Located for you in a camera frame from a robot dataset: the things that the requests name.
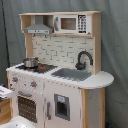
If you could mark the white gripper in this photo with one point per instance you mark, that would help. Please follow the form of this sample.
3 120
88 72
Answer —
6 93

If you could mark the small metal pot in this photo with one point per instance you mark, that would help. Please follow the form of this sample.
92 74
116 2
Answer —
30 62

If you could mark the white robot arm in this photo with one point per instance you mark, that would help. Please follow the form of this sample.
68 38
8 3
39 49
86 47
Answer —
18 121

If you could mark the wooden toy kitchen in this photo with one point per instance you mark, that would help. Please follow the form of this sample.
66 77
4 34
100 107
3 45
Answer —
61 50

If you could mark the left red stove knob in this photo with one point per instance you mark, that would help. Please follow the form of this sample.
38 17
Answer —
14 79

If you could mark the red stove knob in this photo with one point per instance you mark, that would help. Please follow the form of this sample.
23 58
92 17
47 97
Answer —
14 79
33 84

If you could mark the toy oven door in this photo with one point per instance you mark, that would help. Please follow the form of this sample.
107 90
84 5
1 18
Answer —
28 104

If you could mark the right red stove knob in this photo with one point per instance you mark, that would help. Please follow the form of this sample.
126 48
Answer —
33 84

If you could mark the black stovetop red burners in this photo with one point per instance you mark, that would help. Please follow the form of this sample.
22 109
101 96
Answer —
40 68

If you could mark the toy fridge door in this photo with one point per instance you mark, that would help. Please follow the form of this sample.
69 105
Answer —
63 106

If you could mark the grey toy sink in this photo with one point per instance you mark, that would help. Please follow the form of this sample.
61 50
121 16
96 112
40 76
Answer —
72 74

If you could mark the grey range hood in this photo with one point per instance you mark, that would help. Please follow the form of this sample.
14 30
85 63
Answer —
39 27

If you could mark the black toy faucet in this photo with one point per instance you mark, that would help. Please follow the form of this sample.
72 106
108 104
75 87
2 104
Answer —
83 58

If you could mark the toy microwave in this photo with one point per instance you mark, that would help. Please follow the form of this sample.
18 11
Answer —
70 23

